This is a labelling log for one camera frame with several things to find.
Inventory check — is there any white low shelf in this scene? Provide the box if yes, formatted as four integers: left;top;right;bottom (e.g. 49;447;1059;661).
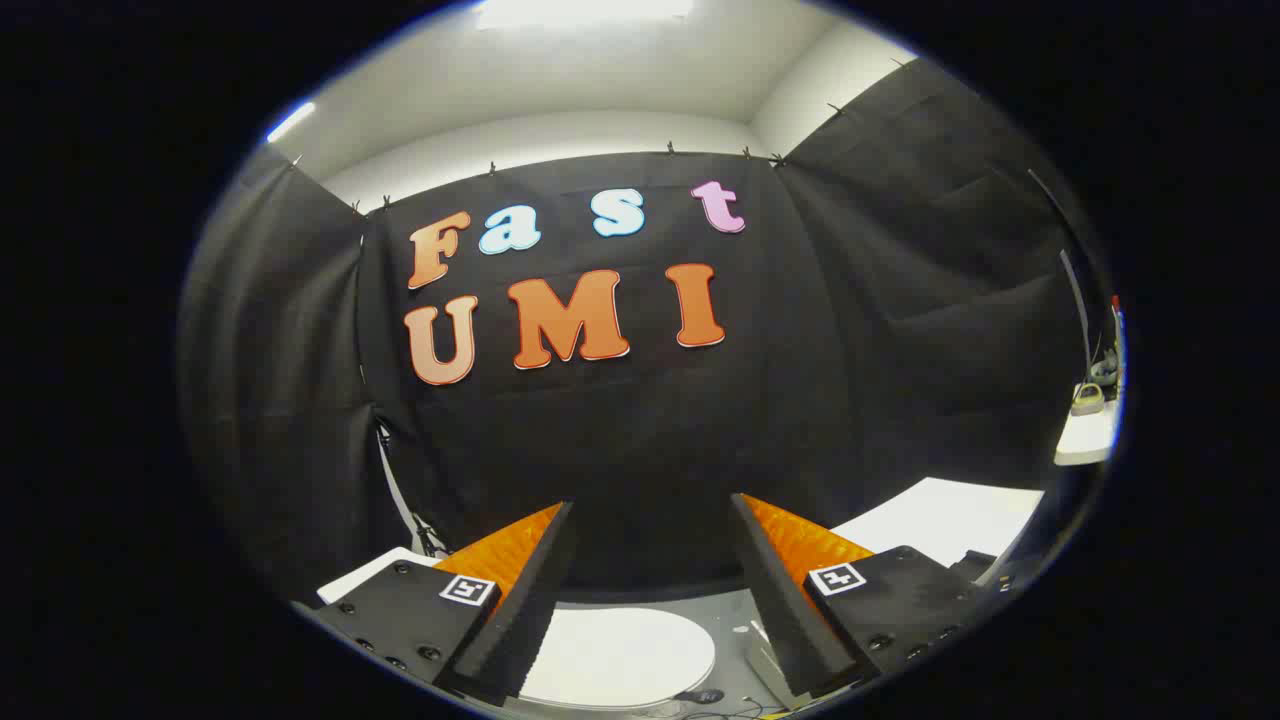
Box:
1054;410;1117;467

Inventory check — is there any black backdrop cloth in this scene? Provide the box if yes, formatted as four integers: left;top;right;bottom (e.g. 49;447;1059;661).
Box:
178;55;1101;606

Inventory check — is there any small white box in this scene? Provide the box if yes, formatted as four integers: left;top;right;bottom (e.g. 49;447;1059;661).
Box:
747;618;801;709

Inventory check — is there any thin white tube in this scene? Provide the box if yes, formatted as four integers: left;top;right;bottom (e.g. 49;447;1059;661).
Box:
374;418;441;557

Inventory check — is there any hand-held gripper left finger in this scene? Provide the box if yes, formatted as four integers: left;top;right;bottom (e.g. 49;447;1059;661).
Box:
298;500;579;707

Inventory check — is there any white drawer cabinet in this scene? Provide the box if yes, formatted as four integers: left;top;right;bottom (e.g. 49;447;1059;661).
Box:
830;477;1044;573

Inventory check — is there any small ceiling light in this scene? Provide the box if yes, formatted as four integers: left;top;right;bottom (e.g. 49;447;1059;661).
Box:
264;100;317;145

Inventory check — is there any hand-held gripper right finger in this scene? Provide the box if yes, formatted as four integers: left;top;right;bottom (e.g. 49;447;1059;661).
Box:
729;492;1003;701

